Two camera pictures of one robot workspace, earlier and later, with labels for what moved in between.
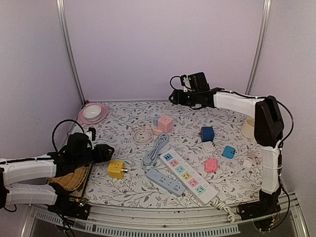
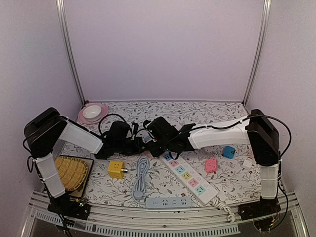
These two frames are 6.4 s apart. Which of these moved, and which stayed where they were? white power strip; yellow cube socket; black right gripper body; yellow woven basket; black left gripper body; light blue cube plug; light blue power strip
Moved: black right gripper body; light blue power strip; black left gripper body
Stayed: yellow cube socket; light blue cube plug; white power strip; yellow woven basket
